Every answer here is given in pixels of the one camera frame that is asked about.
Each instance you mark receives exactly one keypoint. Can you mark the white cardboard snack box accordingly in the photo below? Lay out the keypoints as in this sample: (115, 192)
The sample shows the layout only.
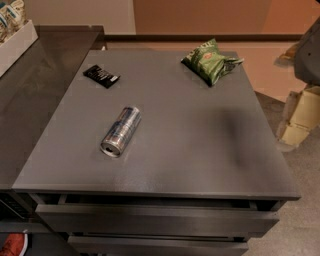
(12, 49)

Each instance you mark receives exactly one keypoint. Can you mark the red shoe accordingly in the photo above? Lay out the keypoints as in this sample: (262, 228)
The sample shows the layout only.
(16, 244)

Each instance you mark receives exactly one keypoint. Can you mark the grey drawer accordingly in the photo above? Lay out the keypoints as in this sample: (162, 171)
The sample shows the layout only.
(158, 221)
(155, 247)

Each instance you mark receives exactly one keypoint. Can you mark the black snack packet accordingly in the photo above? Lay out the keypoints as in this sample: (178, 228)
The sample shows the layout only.
(101, 76)

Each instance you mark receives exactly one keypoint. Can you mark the silver blue redbull can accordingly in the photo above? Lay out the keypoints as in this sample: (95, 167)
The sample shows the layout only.
(121, 132)

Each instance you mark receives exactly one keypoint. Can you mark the upper grey drawer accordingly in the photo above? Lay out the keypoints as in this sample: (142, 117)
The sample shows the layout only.
(158, 221)

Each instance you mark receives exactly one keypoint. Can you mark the dark side counter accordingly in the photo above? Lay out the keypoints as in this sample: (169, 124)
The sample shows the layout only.
(30, 91)

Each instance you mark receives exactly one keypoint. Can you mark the dark grey drawer cabinet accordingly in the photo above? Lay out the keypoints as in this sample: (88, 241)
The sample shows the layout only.
(196, 146)

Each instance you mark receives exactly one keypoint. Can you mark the yellow cardboard box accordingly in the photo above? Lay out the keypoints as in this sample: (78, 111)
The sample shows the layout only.
(301, 115)

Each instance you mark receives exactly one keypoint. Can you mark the snack bags in box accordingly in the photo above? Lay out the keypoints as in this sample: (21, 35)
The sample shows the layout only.
(12, 18)

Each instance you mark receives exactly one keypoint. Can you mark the green chip bag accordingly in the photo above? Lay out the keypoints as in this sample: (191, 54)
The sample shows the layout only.
(208, 63)

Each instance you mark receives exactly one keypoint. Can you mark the lower grey drawer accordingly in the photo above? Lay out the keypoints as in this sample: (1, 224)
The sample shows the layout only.
(155, 247)

